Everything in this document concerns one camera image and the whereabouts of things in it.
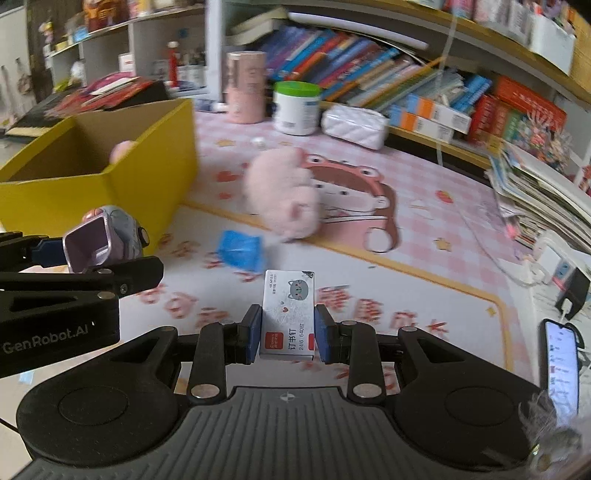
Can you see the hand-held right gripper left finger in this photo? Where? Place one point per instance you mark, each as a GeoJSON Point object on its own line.
{"type": "Point", "coordinates": [253, 334]}

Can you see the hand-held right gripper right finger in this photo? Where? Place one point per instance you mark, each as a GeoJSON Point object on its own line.
{"type": "Point", "coordinates": [325, 334]}

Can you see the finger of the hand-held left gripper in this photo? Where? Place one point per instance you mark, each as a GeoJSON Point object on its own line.
{"type": "Point", "coordinates": [134, 277]}
{"type": "Point", "coordinates": [46, 253]}

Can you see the white staple box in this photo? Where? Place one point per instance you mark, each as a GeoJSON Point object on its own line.
{"type": "Point", "coordinates": [286, 314]}

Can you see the purple smartwatch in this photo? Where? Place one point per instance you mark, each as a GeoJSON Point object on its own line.
{"type": "Point", "coordinates": [92, 242]}

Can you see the yellow cardboard box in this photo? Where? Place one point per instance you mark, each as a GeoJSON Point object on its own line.
{"type": "Point", "coordinates": [138, 194]}

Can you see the blue crumpled plastic bag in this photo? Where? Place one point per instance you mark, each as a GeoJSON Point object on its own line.
{"type": "Point", "coordinates": [238, 251]}

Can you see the pink cartoon desk mat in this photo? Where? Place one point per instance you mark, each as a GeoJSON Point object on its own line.
{"type": "Point", "coordinates": [415, 286]}

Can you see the small pink plush toy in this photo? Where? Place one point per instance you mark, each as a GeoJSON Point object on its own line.
{"type": "Point", "coordinates": [122, 151]}

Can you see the black electronic keyboard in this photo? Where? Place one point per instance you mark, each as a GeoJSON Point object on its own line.
{"type": "Point", "coordinates": [32, 120]}

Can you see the large pink plush toy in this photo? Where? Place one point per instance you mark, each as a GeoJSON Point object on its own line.
{"type": "Point", "coordinates": [281, 194]}

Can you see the pink checked tablecloth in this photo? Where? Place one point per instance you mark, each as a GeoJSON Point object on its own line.
{"type": "Point", "coordinates": [217, 119]}

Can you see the white notebook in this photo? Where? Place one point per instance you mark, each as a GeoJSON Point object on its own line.
{"type": "Point", "coordinates": [111, 86]}

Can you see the clear spray bottle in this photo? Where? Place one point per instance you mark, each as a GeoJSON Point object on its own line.
{"type": "Point", "coordinates": [210, 105]}

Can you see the small printed pen cup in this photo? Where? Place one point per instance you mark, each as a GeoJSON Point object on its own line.
{"type": "Point", "coordinates": [160, 69]}

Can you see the white quilted pouch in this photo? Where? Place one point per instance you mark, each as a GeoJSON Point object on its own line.
{"type": "Point", "coordinates": [353, 127]}

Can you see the large printed pen cup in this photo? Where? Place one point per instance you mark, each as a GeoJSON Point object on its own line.
{"type": "Point", "coordinates": [191, 74]}

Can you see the red and white figure pen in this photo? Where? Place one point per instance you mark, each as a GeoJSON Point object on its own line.
{"type": "Point", "coordinates": [173, 64]}

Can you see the pink cylinder container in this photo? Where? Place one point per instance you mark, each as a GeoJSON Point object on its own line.
{"type": "Point", "coordinates": [244, 87]}

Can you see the white jar with green lid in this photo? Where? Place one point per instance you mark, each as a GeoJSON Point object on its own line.
{"type": "Point", "coordinates": [295, 110]}

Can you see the white shelf unit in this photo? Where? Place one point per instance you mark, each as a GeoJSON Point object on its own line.
{"type": "Point", "coordinates": [138, 41]}

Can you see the white power strip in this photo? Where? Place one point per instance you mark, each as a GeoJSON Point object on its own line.
{"type": "Point", "coordinates": [545, 258]}

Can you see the wooden bookshelf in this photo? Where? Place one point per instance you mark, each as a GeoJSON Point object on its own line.
{"type": "Point", "coordinates": [214, 55]}

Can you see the black smartphone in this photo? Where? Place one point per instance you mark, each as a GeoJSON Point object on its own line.
{"type": "Point", "coordinates": [561, 364]}

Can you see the orange and blue boxes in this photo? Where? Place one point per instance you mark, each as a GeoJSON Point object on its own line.
{"type": "Point", "coordinates": [429, 120]}

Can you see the grey fluffy pompom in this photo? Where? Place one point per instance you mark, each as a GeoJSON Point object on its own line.
{"type": "Point", "coordinates": [549, 434]}

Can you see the black charger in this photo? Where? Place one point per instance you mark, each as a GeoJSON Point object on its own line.
{"type": "Point", "coordinates": [575, 290]}

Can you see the stack of magazines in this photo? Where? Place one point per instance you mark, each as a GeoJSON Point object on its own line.
{"type": "Point", "coordinates": [540, 194]}

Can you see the lower row of books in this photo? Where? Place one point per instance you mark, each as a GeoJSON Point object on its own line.
{"type": "Point", "coordinates": [351, 64]}

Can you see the row of books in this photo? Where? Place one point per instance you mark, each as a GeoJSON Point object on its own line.
{"type": "Point", "coordinates": [351, 64]}
{"type": "Point", "coordinates": [508, 23]}

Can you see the thick beige books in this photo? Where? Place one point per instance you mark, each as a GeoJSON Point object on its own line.
{"type": "Point", "coordinates": [258, 25]}

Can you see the red illustrated boxes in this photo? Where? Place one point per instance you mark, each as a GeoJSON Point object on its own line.
{"type": "Point", "coordinates": [517, 115]}

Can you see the upper row of books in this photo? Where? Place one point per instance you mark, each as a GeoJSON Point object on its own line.
{"type": "Point", "coordinates": [508, 23]}

